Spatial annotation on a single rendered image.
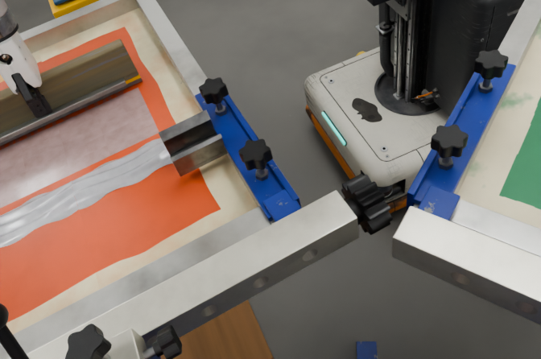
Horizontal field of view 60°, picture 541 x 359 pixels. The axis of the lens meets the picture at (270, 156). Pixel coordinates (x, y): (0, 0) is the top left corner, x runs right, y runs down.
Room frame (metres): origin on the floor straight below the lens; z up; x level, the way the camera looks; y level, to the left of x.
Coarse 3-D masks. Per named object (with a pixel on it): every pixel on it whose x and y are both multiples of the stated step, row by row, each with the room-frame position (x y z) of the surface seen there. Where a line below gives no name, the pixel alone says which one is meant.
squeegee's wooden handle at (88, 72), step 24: (120, 48) 0.78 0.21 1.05; (48, 72) 0.76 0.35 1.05; (72, 72) 0.76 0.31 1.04; (96, 72) 0.76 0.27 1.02; (120, 72) 0.77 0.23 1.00; (0, 96) 0.73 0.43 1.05; (48, 96) 0.74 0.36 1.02; (72, 96) 0.75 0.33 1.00; (0, 120) 0.72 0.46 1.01; (24, 120) 0.72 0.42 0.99
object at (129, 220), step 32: (128, 96) 0.76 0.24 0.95; (160, 96) 0.73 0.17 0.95; (64, 128) 0.72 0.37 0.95; (96, 128) 0.69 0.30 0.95; (128, 128) 0.67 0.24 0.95; (160, 128) 0.64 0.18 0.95; (96, 160) 0.61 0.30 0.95; (128, 192) 0.51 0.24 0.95; (160, 192) 0.49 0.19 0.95; (192, 192) 0.48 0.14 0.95; (96, 224) 0.47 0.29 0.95; (128, 224) 0.45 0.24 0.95; (160, 224) 0.43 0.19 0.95; (96, 256) 0.41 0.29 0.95; (128, 256) 0.39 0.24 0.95
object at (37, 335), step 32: (128, 0) 1.08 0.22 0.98; (32, 32) 1.04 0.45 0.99; (64, 32) 1.04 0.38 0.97; (160, 32) 0.89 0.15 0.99; (192, 64) 0.75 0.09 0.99; (192, 96) 0.69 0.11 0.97; (256, 224) 0.36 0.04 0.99; (192, 256) 0.34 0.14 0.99; (128, 288) 0.32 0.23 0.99; (64, 320) 0.30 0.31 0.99; (0, 352) 0.28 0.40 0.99
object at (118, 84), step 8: (120, 80) 0.77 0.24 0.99; (104, 88) 0.76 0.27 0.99; (112, 88) 0.75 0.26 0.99; (88, 96) 0.75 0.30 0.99; (96, 96) 0.75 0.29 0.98; (72, 104) 0.74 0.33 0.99; (80, 104) 0.74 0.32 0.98; (56, 112) 0.73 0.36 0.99; (64, 112) 0.73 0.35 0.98; (32, 120) 0.72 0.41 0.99; (40, 120) 0.72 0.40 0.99; (48, 120) 0.72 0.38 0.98; (16, 128) 0.71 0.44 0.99; (24, 128) 0.71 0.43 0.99; (0, 136) 0.70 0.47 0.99; (8, 136) 0.70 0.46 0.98
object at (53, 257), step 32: (0, 160) 0.68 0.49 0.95; (32, 160) 0.65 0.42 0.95; (64, 160) 0.63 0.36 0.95; (0, 192) 0.60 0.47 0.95; (32, 192) 0.57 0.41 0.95; (64, 224) 0.49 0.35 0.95; (0, 256) 0.46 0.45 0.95; (32, 256) 0.44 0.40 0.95; (64, 256) 0.43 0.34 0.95; (0, 288) 0.40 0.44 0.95; (32, 288) 0.39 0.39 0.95; (64, 288) 0.37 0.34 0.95
